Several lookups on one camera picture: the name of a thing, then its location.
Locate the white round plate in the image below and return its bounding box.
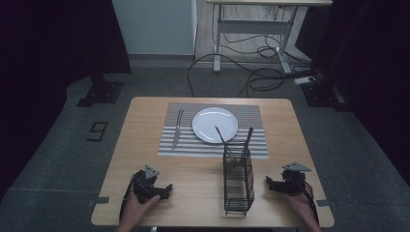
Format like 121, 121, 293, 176
191, 106, 240, 145

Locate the grey tape strip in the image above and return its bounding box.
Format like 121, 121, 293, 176
88, 195, 110, 208
315, 199, 338, 208

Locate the left hand-held gripper cable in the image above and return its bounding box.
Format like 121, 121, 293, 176
118, 175, 135, 224

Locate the dark curtain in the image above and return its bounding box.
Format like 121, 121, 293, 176
295, 0, 410, 182
0, 0, 132, 197

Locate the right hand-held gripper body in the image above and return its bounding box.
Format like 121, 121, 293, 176
274, 161, 312, 196

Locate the black wire cutlery basket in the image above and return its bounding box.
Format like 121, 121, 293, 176
222, 140, 256, 218

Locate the tangle of black cables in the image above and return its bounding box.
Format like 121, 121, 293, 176
221, 6, 315, 99

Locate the long black floor cable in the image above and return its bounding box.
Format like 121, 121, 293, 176
187, 52, 249, 99

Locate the right hand-held gripper cable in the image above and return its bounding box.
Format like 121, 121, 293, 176
302, 181, 321, 226

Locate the person's right hand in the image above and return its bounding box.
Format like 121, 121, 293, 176
282, 186, 315, 223

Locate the white partition panel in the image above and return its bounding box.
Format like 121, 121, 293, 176
111, 0, 198, 56

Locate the grey striped placemat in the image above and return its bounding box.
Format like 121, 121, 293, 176
157, 101, 270, 160

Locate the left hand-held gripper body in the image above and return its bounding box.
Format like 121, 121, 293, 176
130, 164, 163, 205

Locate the thick dark-handled utensil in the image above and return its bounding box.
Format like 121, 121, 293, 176
245, 127, 254, 153

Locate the thin dark-handled utensil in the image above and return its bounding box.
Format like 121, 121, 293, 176
215, 126, 227, 147

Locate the black stand base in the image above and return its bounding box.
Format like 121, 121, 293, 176
75, 72, 126, 108
301, 79, 352, 113

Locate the hand-held gripper cable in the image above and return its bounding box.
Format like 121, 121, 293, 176
302, 181, 321, 226
118, 175, 135, 224

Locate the silver table knife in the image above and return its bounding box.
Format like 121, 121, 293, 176
171, 108, 186, 151

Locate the white metal-legged desk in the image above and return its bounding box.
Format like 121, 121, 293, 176
206, 0, 334, 75

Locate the white power strip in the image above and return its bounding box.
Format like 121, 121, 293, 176
293, 75, 317, 86

